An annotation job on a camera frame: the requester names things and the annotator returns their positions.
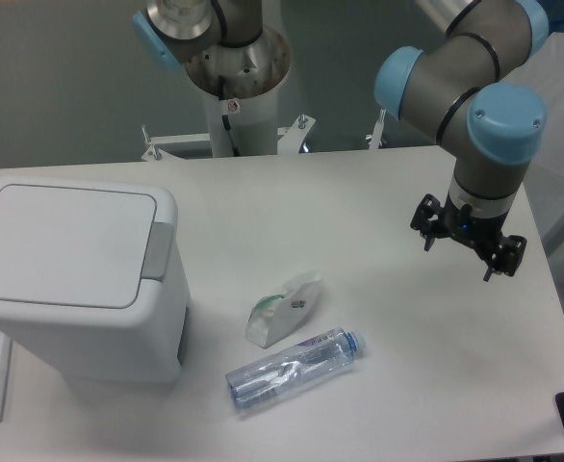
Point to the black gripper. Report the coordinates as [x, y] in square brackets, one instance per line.
[435, 221]

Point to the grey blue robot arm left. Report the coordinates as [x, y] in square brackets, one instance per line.
[173, 32]

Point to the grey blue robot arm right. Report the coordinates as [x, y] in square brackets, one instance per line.
[457, 98]

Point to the grey trash can push button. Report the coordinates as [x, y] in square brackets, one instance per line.
[157, 251]

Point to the white plastic trash can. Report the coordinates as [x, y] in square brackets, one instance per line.
[71, 292]

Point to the clear empty plastic bottle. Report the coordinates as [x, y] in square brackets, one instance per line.
[286, 371]

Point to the crumpled white tissue pack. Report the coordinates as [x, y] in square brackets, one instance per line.
[275, 317]

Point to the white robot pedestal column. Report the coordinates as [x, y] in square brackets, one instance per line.
[239, 89]

